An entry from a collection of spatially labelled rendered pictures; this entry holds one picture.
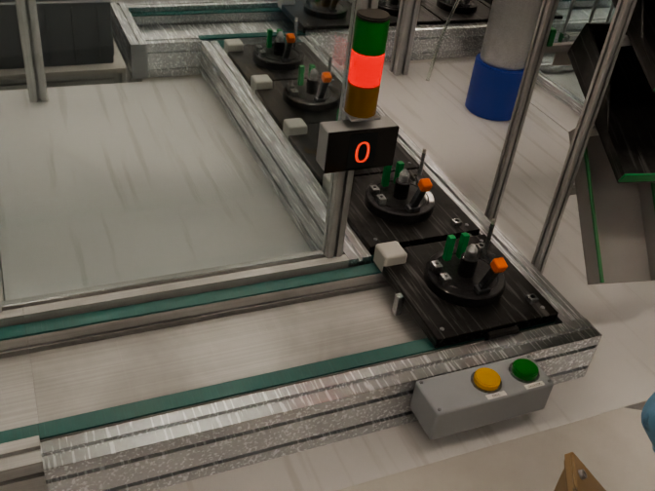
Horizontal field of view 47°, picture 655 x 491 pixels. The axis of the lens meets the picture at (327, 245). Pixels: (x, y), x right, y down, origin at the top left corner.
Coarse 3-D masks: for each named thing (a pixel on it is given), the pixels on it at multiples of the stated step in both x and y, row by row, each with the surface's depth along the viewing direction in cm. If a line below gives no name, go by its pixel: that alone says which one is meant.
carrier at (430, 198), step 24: (384, 168) 150; (360, 192) 153; (384, 192) 150; (408, 192) 151; (432, 192) 156; (360, 216) 146; (384, 216) 145; (408, 216) 144; (432, 216) 148; (456, 216) 149; (384, 240) 140; (408, 240) 141; (432, 240) 143
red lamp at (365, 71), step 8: (352, 56) 111; (360, 56) 109; (384, 56) 111; (352, 64) 111; (360, 64) 110; (368, 64) 110; (376, 64) 110; (352, 72) 112; (360, 72) 111; (368, 72) 111; (376, 72) 111; (352, 80) 112; (360, 80) 111; (368, 80) 111; (376, 80) 112
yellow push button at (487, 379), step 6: (480, 372) 114; (486, 372) 114; (492, 372) 114; (474, 378) 114; (480, 378) 113; (486, 378) 113; (492, 378) 113; (498, 378) 113; (480, 384) 112; (486, 384) 112; (492, 384) 112; (498, 384) 113; (486, 390) 112; (492, 390) 113
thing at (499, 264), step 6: (492, 258) 123; (498, 258) 121; (492, 264) 121; (498, 264) 120; (504, 264) 121; (492, 270) 122; (498, 270) 121; (504, 270) 121; (486, 276) 124; (492, 276) 123; (480, 282) 126; (486, 282) 124
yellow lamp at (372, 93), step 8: (352, 88) 113; (360, 88) 112; (368, 88) 112; (376, 88) 113; (352, 96) 114; (360, 96) 113; (368, 96) 113; (376, 96) 114; (352, 104) 114; (360, 104) 114; (368, 104) 114; (376, 104) 115; (352, 112) 115; (360, 112) 114; (368, 112) 115
